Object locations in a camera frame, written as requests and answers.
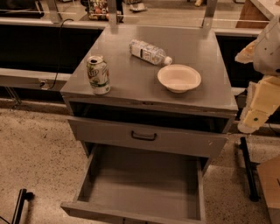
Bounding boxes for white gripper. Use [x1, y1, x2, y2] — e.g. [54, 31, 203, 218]
[234, 14, 280, 134]

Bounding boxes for clear plastic water bottle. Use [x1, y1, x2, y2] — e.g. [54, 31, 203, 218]
[129, 39, 172, 66]

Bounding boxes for closed grey upper drawer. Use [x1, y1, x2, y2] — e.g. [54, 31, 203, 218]
[68, 116, 227, 158]

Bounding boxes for grey drawer cabinet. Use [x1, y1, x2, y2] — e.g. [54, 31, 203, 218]
[59, 24, 239, 224]

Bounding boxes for open grey lower drawer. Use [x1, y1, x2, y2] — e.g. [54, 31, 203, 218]
[61, 145, 206, 224]

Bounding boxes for white paper bowl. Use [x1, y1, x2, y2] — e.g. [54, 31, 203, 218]
[157, 65, 201, 94]

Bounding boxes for brown cardboard box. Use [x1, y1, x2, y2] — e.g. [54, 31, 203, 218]
[257, 156, 280, 224]

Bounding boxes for green soda can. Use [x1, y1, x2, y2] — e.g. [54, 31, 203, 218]
[87, 55, 110, 95]

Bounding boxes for colourful snack rack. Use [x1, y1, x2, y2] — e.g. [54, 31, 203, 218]
[83, 0, 123, 23]

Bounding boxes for black drawer handle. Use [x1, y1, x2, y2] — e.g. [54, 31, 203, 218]
[130, 130, 158, 141]

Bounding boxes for black power cable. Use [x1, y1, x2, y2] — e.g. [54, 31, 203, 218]
[43, 17, 75, 91]

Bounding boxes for black handle bottom left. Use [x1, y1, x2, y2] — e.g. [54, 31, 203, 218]
[11, 188, 34, 224]

